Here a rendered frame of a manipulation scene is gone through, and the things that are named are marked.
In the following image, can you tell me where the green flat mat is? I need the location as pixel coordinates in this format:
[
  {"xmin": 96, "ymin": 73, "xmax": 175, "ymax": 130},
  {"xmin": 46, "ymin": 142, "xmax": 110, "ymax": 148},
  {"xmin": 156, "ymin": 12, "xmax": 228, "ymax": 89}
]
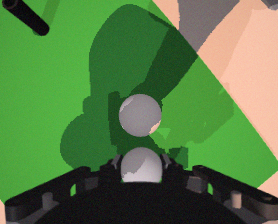
[{"xmin": 0, "ymin": 0, "xmax": 278, "ymax": 204}]

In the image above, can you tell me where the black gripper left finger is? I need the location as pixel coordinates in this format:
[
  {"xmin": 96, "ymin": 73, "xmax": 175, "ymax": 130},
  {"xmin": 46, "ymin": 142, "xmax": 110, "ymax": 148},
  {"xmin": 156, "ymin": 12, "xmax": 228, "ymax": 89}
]
[{"xmin": 4, "ymin": 154, "xmax": 123, "ymax": 224}]

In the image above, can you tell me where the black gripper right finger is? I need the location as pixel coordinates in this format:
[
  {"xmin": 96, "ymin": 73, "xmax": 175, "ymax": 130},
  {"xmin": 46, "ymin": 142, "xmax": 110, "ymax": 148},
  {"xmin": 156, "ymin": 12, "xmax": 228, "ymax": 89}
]
[{"xmin": 159, "ymin": 154, "xmax": 278, "ymax": 224}]

